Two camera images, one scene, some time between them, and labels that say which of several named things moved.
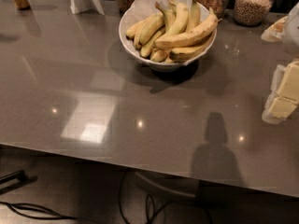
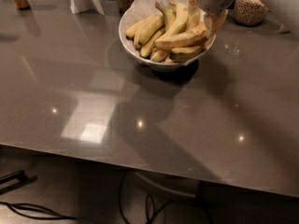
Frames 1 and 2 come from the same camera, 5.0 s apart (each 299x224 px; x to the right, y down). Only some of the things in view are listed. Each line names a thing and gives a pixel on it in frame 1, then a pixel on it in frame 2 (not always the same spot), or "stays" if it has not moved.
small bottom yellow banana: [160, 55] stays
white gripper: [292, 32] → [214, 1]
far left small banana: [132, 32] stays
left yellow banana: [149, 25] stays
